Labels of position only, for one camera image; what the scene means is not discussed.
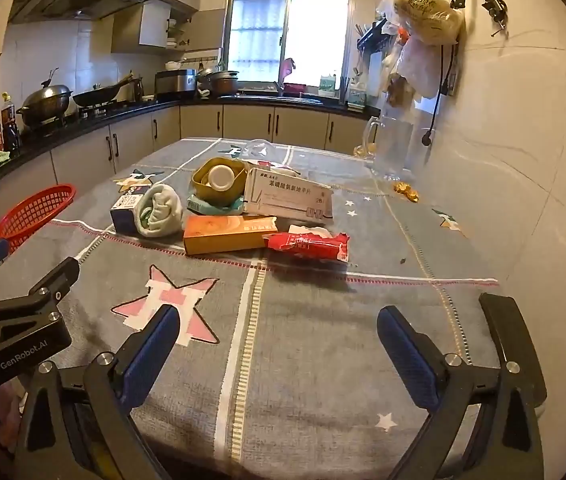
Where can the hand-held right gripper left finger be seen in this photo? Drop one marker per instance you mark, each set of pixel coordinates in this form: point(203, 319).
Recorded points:
point(150, 355)

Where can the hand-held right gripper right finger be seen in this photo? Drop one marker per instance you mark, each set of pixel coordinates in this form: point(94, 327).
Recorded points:
point(408, 355)

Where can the red plastic basket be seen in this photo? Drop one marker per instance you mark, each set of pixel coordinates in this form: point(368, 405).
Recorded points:
point(33, 210)

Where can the blue white carton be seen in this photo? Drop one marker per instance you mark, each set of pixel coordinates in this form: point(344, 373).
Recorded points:
point(123, 215)

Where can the white green cloth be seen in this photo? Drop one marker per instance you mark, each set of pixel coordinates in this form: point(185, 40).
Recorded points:
point(163, 207)

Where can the orange cardboard box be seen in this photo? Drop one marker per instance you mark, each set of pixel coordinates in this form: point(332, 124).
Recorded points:
point(223, 235)

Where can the red snack wrapper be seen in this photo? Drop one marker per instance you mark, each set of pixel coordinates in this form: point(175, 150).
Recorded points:
point(303, 246)

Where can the teal packet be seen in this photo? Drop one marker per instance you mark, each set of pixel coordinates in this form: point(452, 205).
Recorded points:
point(208, 206)

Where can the yellow plastic container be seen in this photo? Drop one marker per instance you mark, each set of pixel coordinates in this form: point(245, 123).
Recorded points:
point(203, 185)

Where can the white medicine box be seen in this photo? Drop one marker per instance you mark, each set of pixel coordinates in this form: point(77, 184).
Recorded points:
point(283, 195)

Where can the person's left hand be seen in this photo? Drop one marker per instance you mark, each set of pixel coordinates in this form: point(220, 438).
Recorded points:
point(5, 410)

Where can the grey star printed tablecloth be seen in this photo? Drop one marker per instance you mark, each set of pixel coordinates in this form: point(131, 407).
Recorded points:
point(313, 310)

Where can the black kitchen countertop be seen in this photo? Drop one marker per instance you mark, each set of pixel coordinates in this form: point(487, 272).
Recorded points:
point(38, 145)

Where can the grey lower kitchen cabinets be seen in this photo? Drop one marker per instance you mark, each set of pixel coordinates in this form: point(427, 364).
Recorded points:
point(88, 150)

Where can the steel wok with lid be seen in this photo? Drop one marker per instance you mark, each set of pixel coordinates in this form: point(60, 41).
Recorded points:
point(45, 100)

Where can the gas stove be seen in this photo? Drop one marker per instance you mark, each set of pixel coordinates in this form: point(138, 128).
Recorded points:
point(100, 109)

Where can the black frying pan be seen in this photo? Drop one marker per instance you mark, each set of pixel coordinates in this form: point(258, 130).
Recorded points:
point(95, 95)

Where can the dark thermos bottle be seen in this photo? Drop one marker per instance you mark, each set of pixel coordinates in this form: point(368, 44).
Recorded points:
point(138, 89)

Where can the clear glass pitcher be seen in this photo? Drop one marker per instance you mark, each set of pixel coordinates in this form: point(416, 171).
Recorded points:
point(395, 150)

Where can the crumpled yellow plastic wrapper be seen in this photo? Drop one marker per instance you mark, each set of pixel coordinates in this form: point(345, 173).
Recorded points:
point(364, 150)

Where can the silver rice cooker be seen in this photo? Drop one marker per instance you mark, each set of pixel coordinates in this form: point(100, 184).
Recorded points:
point(175, 85)

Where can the steel cooking pot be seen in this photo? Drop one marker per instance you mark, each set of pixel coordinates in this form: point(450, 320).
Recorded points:
point(223, 82)

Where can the tissue box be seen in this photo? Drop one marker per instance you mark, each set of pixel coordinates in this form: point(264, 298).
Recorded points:
point(357, 96)

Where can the brown food plastic bag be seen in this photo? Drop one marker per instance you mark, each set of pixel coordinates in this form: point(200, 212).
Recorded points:
point(398, 89)

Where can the green white box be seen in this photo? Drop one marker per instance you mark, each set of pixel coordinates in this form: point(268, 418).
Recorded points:
point(328, 86)

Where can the white plastic bag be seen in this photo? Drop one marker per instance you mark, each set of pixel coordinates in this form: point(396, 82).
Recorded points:
point(420, 67)

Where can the pink rubber glove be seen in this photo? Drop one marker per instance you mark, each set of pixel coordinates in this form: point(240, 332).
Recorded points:
point(288, 67)

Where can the kitchen window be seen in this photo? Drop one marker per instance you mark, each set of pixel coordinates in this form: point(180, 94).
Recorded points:
point(263, 25)

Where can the plastic bag with yellow food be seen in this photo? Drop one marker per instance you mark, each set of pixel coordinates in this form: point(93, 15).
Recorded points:
point(428, 10)

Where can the wall socket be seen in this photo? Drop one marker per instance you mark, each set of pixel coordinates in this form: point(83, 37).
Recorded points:
point(453, 80)

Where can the dark wall rack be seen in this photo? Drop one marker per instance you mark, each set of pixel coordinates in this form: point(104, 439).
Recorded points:
point(373, 35)

